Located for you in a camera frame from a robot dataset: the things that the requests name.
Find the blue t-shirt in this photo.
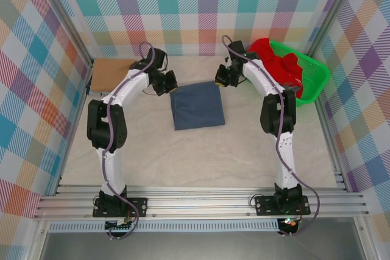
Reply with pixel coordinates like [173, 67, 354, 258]
[169, 80, 226, 132]

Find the red t-shirt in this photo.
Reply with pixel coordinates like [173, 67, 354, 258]
[246, 37, 305, 99]

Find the tan folded t-shirt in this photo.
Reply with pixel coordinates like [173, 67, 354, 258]
[91, 58, 138, 93]

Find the grey garment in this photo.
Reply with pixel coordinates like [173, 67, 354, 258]
[280, 82, 301, 93]

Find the green plastic basket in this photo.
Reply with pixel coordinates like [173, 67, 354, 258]
[248, 40, 332, 108]

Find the small controller board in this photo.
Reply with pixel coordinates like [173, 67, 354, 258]
[105, 217, 135, 232]
[279, 217, 301, 230]

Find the aluminium corner post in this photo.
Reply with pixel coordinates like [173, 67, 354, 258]
[306, 0, 368, 58]
[30, 0, 94, 69]

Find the aluminium mounting rail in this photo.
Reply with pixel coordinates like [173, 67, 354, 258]
[33, 183, 369, 221]

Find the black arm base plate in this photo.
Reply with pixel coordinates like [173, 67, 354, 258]
[254, 194, 311, 217]
[93, 197, 149, 219]

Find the white slotted cable duct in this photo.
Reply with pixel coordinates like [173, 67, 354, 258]
[48, 222, 281, 233]

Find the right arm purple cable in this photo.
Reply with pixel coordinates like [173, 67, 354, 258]
[221, 35, 321, 237]

